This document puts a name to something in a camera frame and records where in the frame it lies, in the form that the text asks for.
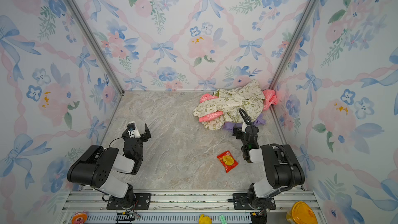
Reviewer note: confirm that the aluminium corner post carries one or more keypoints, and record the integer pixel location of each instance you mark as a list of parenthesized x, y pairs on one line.
[(301, 25), (89, 35)]

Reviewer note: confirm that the yellow rubber duck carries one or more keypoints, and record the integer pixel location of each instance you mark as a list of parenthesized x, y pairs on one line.
[(203, 219)]

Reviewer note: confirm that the right aluminium corner post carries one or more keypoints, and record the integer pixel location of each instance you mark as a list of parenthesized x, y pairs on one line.
[(301, 25)]

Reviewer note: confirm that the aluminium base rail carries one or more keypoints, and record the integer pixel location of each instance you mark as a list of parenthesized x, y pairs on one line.
[(185, 207)]

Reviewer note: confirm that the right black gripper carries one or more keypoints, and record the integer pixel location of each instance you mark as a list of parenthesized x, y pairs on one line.
[(238, 132)]

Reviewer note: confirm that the green small toy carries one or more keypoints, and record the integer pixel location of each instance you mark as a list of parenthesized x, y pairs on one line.
[(222, 219)]

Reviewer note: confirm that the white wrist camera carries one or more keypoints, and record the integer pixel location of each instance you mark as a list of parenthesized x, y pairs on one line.
[(244, 126), (135, 133)]

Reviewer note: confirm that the left aluminium corner post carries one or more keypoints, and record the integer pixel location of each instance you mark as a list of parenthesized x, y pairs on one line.
[(89, 35)]

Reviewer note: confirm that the black mounting plate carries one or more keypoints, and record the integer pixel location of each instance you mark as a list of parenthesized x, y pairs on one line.
[(137, 201), (243, 201)]

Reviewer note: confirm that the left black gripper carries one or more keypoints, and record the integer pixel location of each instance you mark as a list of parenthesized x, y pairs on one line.
[(148, 135)]

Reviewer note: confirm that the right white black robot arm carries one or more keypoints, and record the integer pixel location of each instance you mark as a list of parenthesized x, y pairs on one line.
[(282, 171)]

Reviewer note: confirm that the pink printed cloth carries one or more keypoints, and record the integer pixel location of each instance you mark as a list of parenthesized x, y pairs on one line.
[(211, 116)]

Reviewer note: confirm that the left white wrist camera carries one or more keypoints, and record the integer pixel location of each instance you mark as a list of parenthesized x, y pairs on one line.
[(135, 133)]

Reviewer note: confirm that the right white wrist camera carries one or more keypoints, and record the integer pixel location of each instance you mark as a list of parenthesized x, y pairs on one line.
[(244, 126)]

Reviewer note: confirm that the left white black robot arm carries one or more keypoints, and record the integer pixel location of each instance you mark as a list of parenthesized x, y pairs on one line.
[(94, 168)]

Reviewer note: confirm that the purple cloth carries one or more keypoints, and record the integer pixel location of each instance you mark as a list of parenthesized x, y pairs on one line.
[(259, 121)]

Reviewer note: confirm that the red snack packet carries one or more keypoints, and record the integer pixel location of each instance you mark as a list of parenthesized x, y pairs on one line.
[(227, 160)]

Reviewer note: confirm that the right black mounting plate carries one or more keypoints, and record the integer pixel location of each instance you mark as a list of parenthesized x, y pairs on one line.
[(243, 201)]

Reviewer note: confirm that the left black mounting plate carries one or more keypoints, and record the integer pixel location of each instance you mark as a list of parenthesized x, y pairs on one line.
[(137, 201)]

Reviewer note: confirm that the yellow round lid container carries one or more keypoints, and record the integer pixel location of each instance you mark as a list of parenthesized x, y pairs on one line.
[(301, 213)]

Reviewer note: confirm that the cream patterned cloth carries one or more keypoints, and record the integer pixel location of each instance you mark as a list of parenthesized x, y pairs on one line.
[(230, 104)]

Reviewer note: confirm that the pink orange tape roll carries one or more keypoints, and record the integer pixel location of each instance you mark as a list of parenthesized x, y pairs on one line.
[(79, 218)]

